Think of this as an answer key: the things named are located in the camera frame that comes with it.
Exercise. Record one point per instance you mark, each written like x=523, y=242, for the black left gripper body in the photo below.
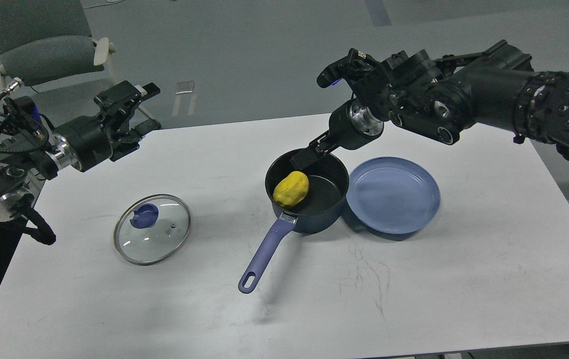
x=91, y=140

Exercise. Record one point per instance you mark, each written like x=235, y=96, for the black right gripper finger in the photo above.
x=327, y=142
x=308, y=156

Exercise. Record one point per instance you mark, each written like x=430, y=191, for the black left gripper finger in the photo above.
x=118, y=104
x=127, y=143

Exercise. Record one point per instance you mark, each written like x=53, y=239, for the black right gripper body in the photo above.
x=352, y=126

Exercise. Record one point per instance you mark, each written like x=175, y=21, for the yellow potato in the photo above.
x=292, y=190

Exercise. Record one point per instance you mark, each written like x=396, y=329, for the glass lid with purple knob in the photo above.
x=152, y=229

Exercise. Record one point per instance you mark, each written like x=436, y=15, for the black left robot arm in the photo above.
x=29, y=144

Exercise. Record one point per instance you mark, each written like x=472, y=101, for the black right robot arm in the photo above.
x=440, y=98

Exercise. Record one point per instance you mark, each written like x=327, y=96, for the blue plate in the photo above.
x=393, y=196

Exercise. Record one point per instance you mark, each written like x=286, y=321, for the grey office chair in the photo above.
x=46, y=40

